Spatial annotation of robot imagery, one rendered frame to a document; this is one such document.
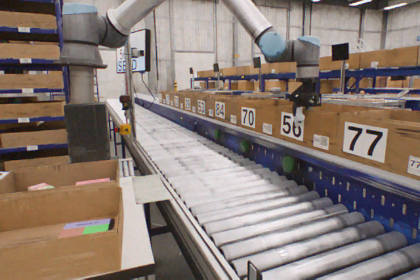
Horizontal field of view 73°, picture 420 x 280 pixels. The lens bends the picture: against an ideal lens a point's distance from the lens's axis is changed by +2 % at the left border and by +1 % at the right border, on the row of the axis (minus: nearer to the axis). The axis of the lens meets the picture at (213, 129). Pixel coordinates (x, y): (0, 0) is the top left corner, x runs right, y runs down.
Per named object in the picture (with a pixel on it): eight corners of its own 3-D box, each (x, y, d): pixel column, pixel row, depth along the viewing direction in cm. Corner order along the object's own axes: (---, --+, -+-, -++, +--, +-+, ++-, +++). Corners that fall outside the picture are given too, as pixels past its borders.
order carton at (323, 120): (274, 138, 143) (275, 105, 140) (319, 134, 154) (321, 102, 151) (335, 157, 107) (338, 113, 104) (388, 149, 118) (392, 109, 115)
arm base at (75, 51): (57, 61, 124) (56, 37, 122) (60, 63, 141) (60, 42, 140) (104, 64, 131) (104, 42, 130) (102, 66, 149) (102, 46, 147)
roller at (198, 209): (184, 219, 99) (183, 205, 98) (302, 193, 118) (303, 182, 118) (188, 225, 94) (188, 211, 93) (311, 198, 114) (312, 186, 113)
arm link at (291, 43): (262, 38, 115) (293, 36, 111) (267, 42, 126) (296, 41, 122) (262, 61, 117) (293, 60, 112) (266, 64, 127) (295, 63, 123)
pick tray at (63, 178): (16, 193, 112) (12, 168, 110) (120, 181, 123) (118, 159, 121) (-18, 229, 85) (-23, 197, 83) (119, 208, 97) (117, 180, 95)
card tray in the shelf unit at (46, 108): (-5, 119, 193) (-7, 104, 192) (10, 114, 222) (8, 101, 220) (63, 115, 207) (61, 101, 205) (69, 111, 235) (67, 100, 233)
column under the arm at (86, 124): (58, 178, 129) (50, 105, 123) (67, 162, 153) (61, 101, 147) (119, 171, 137) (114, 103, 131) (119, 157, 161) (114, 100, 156)
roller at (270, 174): (170, 198, 116) (169, 186, 116) (275, 179, 136) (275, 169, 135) (173, 202, 112) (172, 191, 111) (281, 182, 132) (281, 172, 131)
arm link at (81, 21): (54, 40, 130) (53, -1, 128) (84, 46, 146) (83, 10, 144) (81, 39, 125) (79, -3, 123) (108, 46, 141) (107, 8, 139)
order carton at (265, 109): (237, 127, 178) (237, 100, 175) (277, 124, 189) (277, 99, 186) (274, 139, 142) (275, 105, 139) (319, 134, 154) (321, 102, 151)
